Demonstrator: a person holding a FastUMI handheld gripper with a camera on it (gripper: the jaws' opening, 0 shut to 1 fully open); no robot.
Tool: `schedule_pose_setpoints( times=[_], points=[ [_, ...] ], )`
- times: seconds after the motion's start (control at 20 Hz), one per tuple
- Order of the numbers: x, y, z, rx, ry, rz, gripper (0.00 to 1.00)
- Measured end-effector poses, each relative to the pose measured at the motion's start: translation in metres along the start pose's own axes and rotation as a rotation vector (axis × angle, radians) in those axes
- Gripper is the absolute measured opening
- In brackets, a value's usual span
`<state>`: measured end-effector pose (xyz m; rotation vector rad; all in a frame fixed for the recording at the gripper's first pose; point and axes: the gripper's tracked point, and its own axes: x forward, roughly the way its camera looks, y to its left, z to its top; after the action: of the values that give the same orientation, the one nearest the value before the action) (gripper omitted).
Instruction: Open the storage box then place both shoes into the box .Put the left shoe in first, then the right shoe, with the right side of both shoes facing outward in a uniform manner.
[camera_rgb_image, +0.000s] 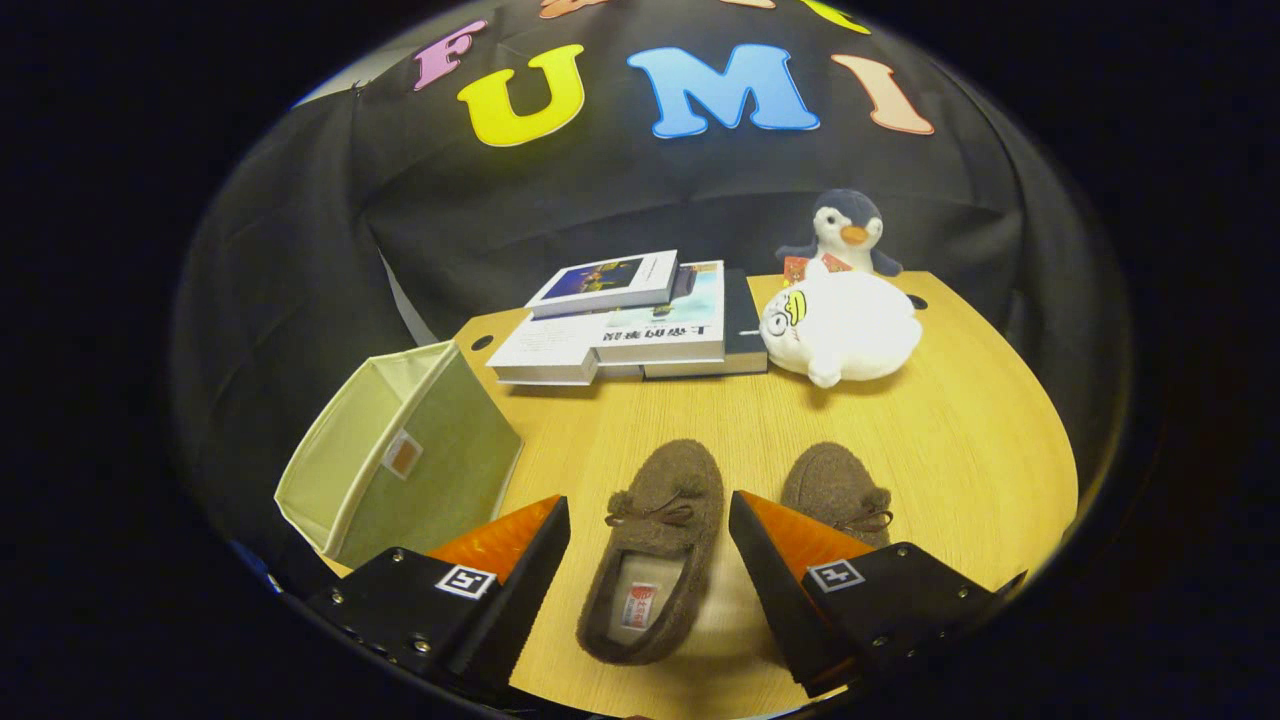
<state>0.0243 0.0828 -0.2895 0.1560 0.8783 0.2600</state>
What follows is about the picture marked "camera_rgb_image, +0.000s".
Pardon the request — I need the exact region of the white seal plush toy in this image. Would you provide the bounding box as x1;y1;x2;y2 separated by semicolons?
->
758;262;923;389

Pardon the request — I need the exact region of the white cover book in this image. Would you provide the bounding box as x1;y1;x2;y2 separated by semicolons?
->
486;308;646;386

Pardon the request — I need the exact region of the light blue cover book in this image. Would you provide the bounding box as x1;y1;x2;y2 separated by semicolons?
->
590;261;726;365

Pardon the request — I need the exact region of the green fabric storage box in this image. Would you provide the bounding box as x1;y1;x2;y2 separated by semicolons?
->
274;340;524;569

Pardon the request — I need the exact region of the brown fuzzy shoe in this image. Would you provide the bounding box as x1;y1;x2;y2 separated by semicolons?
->
576;438;725;667
780;442;894;549

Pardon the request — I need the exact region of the small dark blue cover book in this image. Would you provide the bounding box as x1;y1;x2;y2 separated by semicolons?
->
524;250;679;319

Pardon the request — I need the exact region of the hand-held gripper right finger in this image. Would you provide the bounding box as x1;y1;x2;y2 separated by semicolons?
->
727;490;1029;699

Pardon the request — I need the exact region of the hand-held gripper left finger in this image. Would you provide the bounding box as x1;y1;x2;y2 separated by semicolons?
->
305;495;572;701

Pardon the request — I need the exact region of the penguin plush toy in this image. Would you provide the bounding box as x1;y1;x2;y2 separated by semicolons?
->
775;188;904;286

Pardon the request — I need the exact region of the black cover book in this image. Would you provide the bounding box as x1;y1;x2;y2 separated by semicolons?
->
643;268;769;379

